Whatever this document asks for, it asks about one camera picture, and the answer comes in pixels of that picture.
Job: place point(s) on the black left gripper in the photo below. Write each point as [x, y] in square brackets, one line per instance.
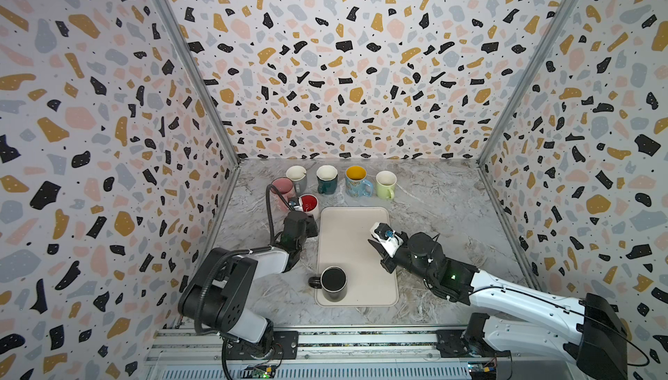
[310, 230]

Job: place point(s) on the white mug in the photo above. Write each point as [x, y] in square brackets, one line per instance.
[309, 204]

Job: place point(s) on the pink mug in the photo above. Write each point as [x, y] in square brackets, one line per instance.
[282, 190]

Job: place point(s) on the black mug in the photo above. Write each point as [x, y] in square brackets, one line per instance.
[333, 282]

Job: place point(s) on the dark green mug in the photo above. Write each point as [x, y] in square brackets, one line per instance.
[327, 176]

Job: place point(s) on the grey mug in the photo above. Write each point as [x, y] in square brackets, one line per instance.
[298, 175]

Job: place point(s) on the blue butterfly mug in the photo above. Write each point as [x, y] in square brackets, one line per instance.
[357, 183]

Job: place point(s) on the light green mug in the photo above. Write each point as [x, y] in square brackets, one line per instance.
[385, 185]

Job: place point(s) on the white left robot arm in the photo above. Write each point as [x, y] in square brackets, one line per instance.
[216, 296]

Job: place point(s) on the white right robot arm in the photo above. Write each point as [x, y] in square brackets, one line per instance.
[509, 317]

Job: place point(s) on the cream plastic tray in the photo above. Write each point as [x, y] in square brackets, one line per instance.
[344, 242]

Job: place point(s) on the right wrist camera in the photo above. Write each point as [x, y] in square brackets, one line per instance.
[385, 240]

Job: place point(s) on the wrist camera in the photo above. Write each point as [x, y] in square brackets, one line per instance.
[385, 240]
[295, 204]

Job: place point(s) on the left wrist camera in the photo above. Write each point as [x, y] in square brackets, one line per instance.
[295, 204]

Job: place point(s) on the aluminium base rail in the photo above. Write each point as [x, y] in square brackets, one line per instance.
[347, 352]

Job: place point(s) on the metal left corner post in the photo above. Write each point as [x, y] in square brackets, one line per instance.
[182, 49]

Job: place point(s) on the metal corner post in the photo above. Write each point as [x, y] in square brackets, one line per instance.
[539, 57]
[182, 49]

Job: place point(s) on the metal right corner post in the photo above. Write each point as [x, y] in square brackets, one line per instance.
[539, 57]

